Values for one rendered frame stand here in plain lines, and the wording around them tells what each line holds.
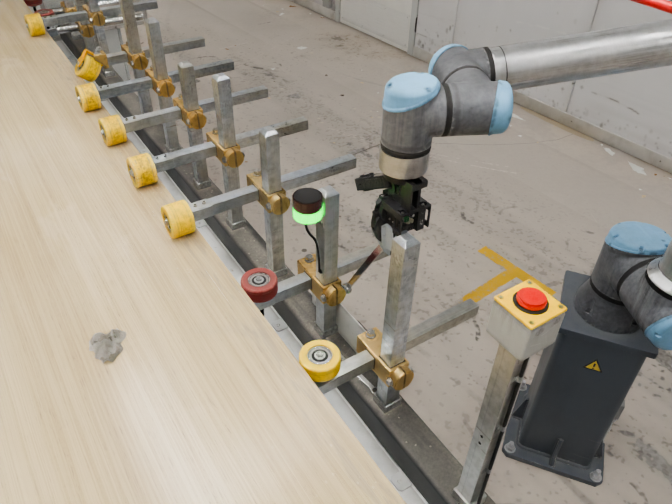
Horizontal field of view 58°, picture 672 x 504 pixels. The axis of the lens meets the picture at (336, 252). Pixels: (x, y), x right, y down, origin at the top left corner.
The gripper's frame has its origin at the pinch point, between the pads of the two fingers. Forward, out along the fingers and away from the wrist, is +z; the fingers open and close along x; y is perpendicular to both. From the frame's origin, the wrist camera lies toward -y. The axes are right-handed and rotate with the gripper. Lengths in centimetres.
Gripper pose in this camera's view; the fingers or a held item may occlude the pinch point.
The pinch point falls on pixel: (388, 247)
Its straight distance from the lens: 124.3
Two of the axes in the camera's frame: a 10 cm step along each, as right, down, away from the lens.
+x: 8.4, -3.3, 4.3
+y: 5.5, 5.4, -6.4
